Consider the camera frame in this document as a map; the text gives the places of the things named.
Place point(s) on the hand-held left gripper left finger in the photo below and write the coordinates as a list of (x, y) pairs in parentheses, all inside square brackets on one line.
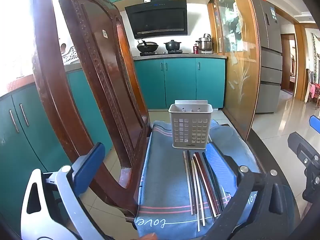
[(91, 165)]

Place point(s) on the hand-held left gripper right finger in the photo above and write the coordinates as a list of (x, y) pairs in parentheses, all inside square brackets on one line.
[(220, 167)]

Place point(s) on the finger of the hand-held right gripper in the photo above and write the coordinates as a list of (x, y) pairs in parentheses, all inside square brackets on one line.
[(315, 122), (300, 145)]

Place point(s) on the grey plastic utensil holder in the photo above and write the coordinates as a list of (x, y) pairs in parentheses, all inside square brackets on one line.
[(190, 116)]

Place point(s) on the pink cloth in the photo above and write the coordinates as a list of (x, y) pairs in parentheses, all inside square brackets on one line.
[(312, 90)]

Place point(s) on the blue striped towel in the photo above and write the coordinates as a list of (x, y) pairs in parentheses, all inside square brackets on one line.
[(165, 180)]

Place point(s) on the silver refrigerator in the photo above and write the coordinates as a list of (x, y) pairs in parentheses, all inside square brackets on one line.
[(270, 67)]

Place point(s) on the carved wooden chair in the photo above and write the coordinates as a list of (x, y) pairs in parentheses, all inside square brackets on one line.
[(112, 92)]

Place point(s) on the teal base cabinets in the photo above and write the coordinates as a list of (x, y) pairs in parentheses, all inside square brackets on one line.
[(180, 85), (17, 135)]

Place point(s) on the white perforated basket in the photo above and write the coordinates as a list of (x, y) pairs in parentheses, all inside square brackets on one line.
[(71, 55)]

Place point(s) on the kitchen countertop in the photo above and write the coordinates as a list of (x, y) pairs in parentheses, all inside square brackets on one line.
[(175, 57)]

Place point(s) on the red bottle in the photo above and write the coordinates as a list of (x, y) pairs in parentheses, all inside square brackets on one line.
[(195, 49)]

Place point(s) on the large steel pot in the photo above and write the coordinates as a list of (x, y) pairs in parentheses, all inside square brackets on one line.
[(205, 44)]

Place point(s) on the gas stove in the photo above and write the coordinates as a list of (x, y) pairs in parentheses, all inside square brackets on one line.
[(160, 53)]

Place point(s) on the black lidded pot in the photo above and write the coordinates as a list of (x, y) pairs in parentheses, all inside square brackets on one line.
[(172, 46)]

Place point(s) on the black wok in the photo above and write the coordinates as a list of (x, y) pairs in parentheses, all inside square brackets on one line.
[(147, 47)]

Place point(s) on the small steel pot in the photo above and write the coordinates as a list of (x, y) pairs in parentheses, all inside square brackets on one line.
[(207, 36)]

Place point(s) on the white sticker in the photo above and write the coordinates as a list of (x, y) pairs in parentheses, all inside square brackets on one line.
[(104, 33)]

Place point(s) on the black range hood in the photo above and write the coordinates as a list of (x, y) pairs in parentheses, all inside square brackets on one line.
[(157, 17)]

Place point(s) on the wooden door frame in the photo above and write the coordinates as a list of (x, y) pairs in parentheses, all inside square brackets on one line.
[(300, 62)]

